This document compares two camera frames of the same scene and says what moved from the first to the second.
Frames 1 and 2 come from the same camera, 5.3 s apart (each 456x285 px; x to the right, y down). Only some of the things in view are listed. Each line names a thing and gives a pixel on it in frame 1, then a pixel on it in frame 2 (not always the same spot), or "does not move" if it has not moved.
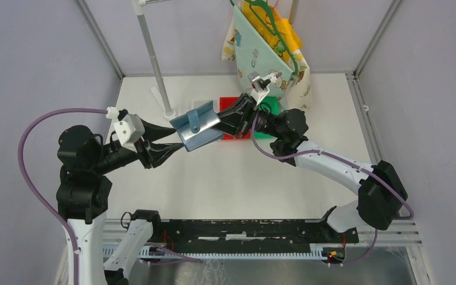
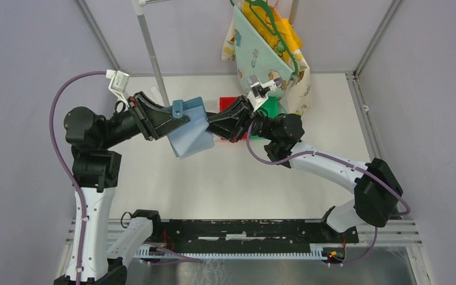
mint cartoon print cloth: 243,44 does not move
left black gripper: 159,152 → 154,118
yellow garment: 279,31 does not move
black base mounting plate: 167,233 does not move
